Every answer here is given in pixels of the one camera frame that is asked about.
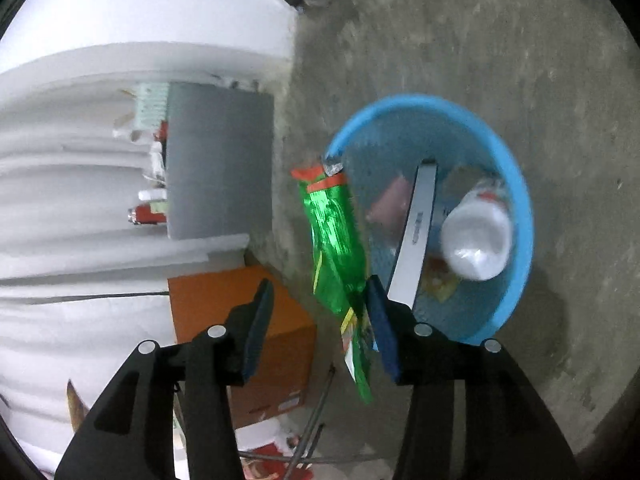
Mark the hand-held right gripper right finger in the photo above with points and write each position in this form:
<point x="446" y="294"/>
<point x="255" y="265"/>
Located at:
<point x="382" y="330"/>

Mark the grey curtain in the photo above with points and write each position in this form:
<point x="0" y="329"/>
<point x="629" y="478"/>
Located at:
<point x="75" y="260"/>

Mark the orange cardboard box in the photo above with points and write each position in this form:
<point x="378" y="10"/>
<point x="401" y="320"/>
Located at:
<point x="210" y="295"/>

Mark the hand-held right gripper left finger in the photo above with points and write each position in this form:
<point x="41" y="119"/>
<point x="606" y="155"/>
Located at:
<point x="260" y="330"/>

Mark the red white packaging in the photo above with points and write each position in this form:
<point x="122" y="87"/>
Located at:
<point x="260" y="440"/>

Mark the grey cabinet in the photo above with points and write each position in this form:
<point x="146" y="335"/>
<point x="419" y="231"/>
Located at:
<point x="220" y="160"/>

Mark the green tissue box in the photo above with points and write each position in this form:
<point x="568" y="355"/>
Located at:
<point x="152" y="105"/>

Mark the green foil snack bag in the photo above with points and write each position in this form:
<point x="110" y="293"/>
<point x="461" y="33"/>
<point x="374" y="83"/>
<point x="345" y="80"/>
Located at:
<point x="335" y="240"/>

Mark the small white bottle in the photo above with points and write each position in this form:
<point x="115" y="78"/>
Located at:
<point x="152" y="195"/>

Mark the red thermos flask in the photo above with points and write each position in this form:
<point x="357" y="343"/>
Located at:
<point x="147" y="215"/>

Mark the blue mesh wastebasket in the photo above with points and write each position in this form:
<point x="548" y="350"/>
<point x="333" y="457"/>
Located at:
<point x="520" y="240"/>

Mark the yellow red snack wrapper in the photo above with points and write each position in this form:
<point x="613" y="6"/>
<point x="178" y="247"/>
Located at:
<point x="437" y="280"/>

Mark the white bottle red cap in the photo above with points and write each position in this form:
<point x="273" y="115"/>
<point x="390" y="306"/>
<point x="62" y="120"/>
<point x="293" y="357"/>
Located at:
<point x="475" y="235"/>

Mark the thin metal rods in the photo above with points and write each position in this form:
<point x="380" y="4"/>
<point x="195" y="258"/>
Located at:
<point x="320" y="405"/>

